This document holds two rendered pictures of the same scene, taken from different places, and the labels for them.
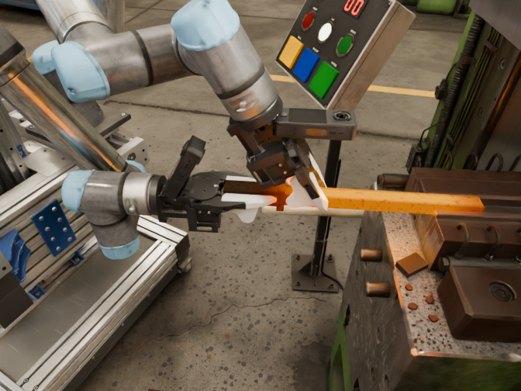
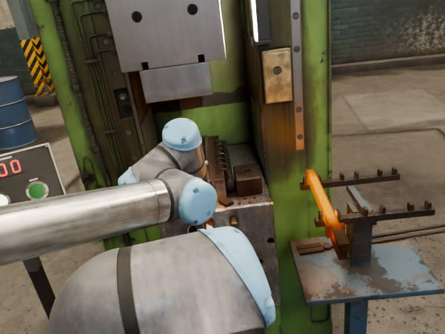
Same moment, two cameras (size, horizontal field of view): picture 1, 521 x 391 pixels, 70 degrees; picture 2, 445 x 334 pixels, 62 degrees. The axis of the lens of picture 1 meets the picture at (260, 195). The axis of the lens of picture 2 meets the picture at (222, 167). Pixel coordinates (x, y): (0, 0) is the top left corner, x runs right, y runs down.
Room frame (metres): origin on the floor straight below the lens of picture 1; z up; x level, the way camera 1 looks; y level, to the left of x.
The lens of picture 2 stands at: (0.46, 0.79, 1.53)
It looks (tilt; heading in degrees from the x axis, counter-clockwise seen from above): 25 degrees down; 266
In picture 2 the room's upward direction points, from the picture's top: 8 degrees counter-clockwise
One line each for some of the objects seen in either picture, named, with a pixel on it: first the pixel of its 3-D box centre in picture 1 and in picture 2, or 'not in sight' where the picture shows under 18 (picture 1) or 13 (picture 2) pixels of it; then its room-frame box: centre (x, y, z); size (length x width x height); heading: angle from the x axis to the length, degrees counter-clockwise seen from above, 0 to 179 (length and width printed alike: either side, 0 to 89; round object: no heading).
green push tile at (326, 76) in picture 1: (324, 81); not in sight; (0.90, -0.16, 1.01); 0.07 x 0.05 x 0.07; 21
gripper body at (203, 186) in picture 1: (189, 199); not in sight; (0.48, 0.12, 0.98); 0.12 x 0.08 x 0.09; 86
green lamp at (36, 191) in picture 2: (344, 45); (37, 191); (0.92, -0.21, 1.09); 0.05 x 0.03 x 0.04; 176
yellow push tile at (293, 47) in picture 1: (291, 52); not in sight; (1.09, -0.09, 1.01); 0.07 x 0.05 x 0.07; 21
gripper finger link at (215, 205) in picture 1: (220, 200); not in sight; (0.45, 0.07, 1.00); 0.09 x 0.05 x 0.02; 83
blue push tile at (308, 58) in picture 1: (307, 65); not in sight; (1.00, -0.13, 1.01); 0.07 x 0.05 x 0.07; 21
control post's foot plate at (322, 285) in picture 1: (315, 267); not in sight; (1.04, -0.25, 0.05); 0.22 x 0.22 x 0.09; 86
